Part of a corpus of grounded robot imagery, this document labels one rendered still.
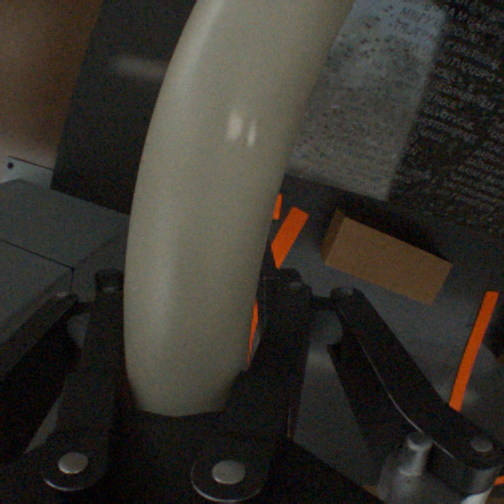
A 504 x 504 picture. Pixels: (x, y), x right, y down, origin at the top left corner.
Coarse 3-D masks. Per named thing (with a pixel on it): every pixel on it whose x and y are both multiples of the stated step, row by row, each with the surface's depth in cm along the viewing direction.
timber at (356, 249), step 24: (336, 216) 97; (360, 216) 100; (336, 240) 91; (360, 240) 91; (384, 240) 91; (408, 240) 95; (336, 264) 93; (360, 264) 93; (384, 264) 92; (408, 264) 92; (432, 264) 92; (408, 288) 94; (432, 288) 93
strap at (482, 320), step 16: (288, 224) 102; (288, 240) 104; (256, 304) 109; (256, 320) 111; (480, 320) 108; (480, 336) 109; (464, 352) 111; (464, 368) 113; (464, 384) 115; (496, 480) 129
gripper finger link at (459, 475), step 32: (352, 288) 15; (352, 320) 12; (352, 352) 12; (384, 352) 10; (352, 384) 12; (384, 384) 9; (416, 384) 9; (384, 416) 9; (416, 416) 8; (448, 416) 8; (384, 448) 9; (448, 448) 7; (480, 448) 6; (448, 480) 6; (480, 480) 6
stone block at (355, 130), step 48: (384, 0) 23; (432, 0) 22; (480, 0) 21; (336, 48) 28; (384, 48) 27; (432, 48) 25; (480, 48) 24; (336, 96) 32; (384, 96) 31; (432, 96) 29; (480, 96) 27; (336, 144) 37; (384, 144) 35; (432, 144) 33; (480, 144) 31; (384, 192) 41; (432, 192) 38; (480, 192) 36
